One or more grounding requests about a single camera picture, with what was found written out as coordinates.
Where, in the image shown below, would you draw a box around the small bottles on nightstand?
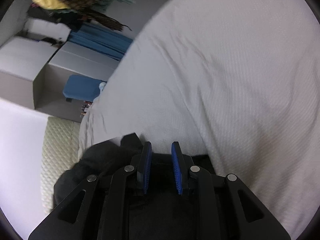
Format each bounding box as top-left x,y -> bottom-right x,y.
80,101 -> 93,118

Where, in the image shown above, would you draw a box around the black jacket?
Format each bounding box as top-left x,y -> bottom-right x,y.
53,132 -> 217,240

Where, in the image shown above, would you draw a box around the grey white bed cover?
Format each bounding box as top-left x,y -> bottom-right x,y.
78,0 -> 319,239

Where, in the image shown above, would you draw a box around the blue curtain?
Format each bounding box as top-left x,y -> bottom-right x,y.
68,23 -> 133,61

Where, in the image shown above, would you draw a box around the brown patterned scarf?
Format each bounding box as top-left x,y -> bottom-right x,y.
59,0 -> 131,31

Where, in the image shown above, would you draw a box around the cream quilted headboard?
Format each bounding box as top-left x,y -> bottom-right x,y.
40,116 -> 80,214

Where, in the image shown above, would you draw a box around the grey wardrobe cabinet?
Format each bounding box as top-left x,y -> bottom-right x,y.
1,19 -> 118,122

